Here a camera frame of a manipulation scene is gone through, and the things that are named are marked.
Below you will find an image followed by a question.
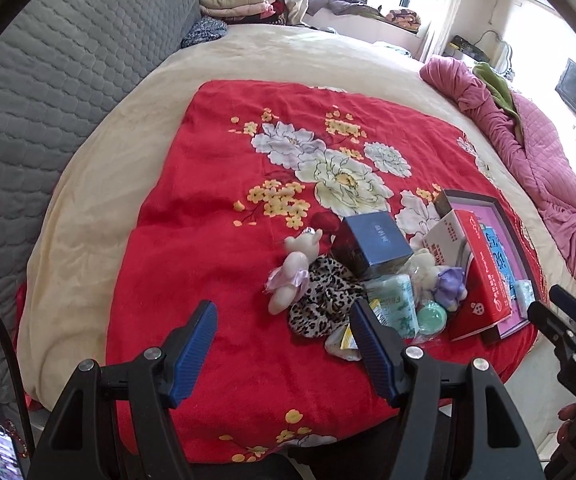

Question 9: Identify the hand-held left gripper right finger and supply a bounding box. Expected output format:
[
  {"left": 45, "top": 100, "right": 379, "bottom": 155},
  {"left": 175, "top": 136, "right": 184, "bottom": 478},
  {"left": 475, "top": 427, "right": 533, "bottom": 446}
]
[{"left": 349, "top": 298, "right": 539, "bottom": 480}]

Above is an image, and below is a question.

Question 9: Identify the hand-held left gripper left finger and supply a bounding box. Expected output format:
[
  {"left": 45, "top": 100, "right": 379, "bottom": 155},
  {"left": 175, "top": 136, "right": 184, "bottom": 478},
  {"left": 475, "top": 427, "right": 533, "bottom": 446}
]
[{"left": 42, "top": 300, "right": 219, "bottom": 480}]

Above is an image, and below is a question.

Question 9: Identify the white floral scrunchie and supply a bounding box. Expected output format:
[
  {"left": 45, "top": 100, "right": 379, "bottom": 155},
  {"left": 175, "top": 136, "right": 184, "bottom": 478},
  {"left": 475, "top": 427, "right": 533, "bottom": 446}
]
[{"left": 325, "top": 327, "right": 365, "bottom": 362}]

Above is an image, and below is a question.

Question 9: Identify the green tissue packet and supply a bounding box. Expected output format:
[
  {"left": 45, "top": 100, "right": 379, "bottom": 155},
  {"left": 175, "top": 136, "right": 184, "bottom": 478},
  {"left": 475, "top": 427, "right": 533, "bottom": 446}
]
[{"left": 365, "top": 274, "right": 421, "bottom": 339}]

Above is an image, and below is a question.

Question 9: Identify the leopard print scrunchie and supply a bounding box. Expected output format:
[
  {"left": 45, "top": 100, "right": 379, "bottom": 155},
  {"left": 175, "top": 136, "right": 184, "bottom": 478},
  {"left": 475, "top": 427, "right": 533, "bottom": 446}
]
[{"left": 288, "top": 255, "right": 369, "bottom": 340}]

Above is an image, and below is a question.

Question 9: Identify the white bear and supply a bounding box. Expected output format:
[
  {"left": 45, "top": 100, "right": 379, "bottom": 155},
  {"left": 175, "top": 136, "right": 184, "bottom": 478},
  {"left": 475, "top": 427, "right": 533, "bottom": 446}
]
[{"left": 410, "top": 249, "right": 469, "bottom": 312}]

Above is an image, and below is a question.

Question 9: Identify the pink teddy bear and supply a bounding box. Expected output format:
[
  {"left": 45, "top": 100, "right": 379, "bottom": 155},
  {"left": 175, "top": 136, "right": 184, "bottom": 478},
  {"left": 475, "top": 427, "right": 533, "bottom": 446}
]
[{"left": 263, "top": 227, "right": 325, "bottom": 316}]

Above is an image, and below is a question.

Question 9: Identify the person's right hand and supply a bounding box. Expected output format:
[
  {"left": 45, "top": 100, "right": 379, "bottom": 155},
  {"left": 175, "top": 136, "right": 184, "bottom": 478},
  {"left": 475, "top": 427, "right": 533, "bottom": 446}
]
[{"left": 556, "top": 402, "right": 576, "bottom": 447}]

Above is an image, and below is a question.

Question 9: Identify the yellow label packet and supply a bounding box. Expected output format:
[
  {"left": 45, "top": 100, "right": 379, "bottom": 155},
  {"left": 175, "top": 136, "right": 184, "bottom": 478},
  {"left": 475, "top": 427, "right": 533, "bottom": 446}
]
[{"left": 340, "top": 299, "right": 385, "bottom": 352}]

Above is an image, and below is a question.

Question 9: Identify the pale blue small packet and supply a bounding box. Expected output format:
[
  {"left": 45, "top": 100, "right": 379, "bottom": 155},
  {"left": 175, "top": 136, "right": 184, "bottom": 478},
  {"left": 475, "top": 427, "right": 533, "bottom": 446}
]
[{"left": 512, "top": 280, "right": 537, "bottom": 319}]

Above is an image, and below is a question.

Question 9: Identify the green puff in clear bag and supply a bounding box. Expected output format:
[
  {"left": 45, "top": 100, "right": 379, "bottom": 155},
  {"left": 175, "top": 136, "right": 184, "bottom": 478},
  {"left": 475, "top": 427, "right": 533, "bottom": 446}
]
[{"left": 409, "top": 299, "right": 450, "bottom": 345}]

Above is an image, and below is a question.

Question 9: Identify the red and white carton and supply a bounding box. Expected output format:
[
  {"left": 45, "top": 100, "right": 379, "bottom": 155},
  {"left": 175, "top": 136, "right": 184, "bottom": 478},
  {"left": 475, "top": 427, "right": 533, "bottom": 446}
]
[{"left": 423, "top": 208, "right": 513, "bottom": 342}]

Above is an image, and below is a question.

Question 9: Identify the blue booklet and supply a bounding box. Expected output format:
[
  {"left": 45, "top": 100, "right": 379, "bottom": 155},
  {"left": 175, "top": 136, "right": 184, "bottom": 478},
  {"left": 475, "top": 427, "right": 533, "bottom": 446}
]
[{"left": 480, "top": 225, "right": 525, "bottom": 311}]

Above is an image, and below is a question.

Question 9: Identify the dark blue box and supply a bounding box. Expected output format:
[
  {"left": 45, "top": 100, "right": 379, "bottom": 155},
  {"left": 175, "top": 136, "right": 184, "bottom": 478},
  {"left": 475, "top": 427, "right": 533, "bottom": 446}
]
[{"left": 330, "top": 211, "right": 415, "bottom": 281}]

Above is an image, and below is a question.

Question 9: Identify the brown tray with pink lining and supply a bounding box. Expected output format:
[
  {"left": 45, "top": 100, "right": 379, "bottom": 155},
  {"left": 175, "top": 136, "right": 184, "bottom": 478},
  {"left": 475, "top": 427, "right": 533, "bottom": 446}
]
[{"left": 433, "top": 188, "right": 549, "bottom": 346}]

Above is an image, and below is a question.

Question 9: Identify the pink quilt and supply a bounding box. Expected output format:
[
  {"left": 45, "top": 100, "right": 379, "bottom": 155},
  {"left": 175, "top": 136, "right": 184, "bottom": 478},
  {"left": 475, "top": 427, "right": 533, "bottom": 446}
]
[{"left": 420, "top": 56, "right": 576, "bottom": 284}]

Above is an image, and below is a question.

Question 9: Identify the red floral blanket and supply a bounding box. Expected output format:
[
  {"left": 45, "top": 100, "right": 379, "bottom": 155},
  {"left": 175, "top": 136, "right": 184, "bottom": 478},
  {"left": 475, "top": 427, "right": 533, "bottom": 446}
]
[{"left": 105, "top": 80, "right": 551, "bottom": 466}]

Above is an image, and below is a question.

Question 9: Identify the beige bed cover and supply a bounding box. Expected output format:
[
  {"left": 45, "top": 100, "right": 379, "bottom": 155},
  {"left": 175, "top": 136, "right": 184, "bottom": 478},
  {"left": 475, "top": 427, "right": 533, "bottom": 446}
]
[{"left": 16, "top": 24, "right": 576, "bottom": 411}]

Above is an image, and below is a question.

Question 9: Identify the smartphone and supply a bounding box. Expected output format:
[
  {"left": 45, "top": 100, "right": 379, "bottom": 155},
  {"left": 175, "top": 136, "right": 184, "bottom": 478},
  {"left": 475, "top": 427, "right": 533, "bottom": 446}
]
[{"left": 0, "top": 420, "right": 24, "bottom": 480}]

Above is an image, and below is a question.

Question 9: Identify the green cloth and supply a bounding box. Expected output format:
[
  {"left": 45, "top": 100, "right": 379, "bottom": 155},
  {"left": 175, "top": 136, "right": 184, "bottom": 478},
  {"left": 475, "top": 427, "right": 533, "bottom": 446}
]
[{"left": 472, "top": 61, "right": 525, "bottom": 142}]

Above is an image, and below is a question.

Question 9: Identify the black and yellow bag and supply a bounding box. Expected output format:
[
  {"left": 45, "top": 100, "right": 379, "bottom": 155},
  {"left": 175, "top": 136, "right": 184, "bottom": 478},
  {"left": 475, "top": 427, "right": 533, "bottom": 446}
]
[{"left": 447, "top": 35, "right": 490, "bottom": 62}]

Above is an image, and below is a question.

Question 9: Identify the dark patterned pillow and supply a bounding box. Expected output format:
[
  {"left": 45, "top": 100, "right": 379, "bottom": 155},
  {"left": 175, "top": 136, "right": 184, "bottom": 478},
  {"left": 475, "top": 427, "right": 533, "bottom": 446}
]
[{"left": 182, "top": 16, "right": 229, "bottom": 50}]

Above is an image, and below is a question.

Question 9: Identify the grey quilted cover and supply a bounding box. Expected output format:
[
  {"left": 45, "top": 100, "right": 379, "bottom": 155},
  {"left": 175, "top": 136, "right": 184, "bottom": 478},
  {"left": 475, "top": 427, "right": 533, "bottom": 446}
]
[{"left": 0, "top": 0, "right": 203, "bottom": 406}]

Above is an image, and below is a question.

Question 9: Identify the orange patterned blanket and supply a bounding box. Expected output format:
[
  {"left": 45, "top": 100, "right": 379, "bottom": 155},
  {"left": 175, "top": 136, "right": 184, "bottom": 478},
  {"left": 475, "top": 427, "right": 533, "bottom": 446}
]
[{"left": 385, "top": 7, "right": 421, "bottom": 32}]

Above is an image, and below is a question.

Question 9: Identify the pink folded blanket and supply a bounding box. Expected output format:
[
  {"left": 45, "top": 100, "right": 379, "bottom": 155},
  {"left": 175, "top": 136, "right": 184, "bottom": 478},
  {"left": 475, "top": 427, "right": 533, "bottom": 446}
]
[{"left": 205, "top": 3, "right": 275, "bottom": 23}]

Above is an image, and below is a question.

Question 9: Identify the pile of clothes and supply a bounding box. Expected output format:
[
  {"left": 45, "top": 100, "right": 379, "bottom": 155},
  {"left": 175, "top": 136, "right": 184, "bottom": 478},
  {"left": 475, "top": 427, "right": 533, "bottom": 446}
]
[{"left": 308, "top": 0, "right": 385, "bottom": 22}]

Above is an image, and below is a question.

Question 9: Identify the beige folded blanket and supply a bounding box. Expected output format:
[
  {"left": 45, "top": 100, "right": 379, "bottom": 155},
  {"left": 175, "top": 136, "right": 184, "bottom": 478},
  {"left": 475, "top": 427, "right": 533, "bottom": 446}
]
[{"left": 201, "top": 0, "right": 267, "bottom": 12}]

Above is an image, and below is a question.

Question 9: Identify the black cable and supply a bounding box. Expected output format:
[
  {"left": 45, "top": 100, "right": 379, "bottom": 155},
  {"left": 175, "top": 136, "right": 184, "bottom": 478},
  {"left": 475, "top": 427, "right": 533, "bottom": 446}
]
[{"left": 0, "top": 275, "right": 34, "bottom": 461}]

